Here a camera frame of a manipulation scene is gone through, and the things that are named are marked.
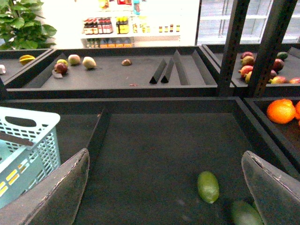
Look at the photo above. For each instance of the orange fruit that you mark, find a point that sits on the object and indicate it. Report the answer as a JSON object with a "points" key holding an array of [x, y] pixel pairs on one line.
{"points": [[281, 111]]}

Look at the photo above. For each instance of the light blue plastic basket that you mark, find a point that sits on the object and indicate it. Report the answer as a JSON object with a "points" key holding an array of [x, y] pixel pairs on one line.
{"points": [[23, 167]]}

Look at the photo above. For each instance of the white bottle shelf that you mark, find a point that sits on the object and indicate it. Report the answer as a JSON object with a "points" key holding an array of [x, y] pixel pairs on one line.
{"points": [[129, 23]]}

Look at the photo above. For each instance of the black vertical post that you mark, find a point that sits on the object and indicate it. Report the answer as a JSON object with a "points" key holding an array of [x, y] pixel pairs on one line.
{"points": [[235, 28]]}

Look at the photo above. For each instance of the black display tray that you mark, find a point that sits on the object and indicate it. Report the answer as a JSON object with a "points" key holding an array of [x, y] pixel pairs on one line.
{"points": [[146, 155]]}

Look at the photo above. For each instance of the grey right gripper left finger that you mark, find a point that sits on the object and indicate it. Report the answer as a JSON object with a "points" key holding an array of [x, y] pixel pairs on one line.
{"points": [[53, 201]]}

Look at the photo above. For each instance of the brown basket handle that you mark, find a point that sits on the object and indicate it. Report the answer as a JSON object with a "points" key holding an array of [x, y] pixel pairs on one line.
{"points": [[7, 138]]}

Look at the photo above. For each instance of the green lime avocado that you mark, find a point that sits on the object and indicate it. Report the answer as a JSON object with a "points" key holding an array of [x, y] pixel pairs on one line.
{"points": [[208, 187]]}

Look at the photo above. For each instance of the orange fruit edge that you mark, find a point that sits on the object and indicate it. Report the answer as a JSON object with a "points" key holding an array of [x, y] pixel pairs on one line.
{"points": [[297, 111]]}

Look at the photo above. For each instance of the green potted plant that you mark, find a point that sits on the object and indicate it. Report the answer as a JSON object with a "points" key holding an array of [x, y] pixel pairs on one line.
{"points": [[21, 26]]}

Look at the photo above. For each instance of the green avocado bottom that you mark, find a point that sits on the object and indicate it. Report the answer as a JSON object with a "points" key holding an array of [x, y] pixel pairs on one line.
{"points": [[243, 213]]}

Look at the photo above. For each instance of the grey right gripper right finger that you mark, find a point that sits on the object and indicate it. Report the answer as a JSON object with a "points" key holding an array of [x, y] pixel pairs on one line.
{"points": [[275, 193]]}

